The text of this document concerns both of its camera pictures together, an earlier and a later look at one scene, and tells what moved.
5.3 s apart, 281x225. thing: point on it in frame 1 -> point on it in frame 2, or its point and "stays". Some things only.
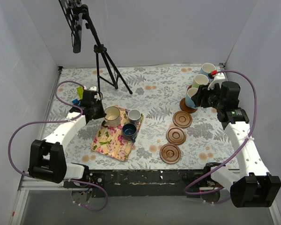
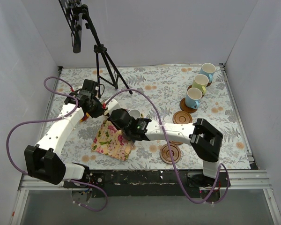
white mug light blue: [206, 68] stays
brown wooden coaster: [182, 119] stays
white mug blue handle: [190, 92] stays
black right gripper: [202, 96] -> [114, 115]
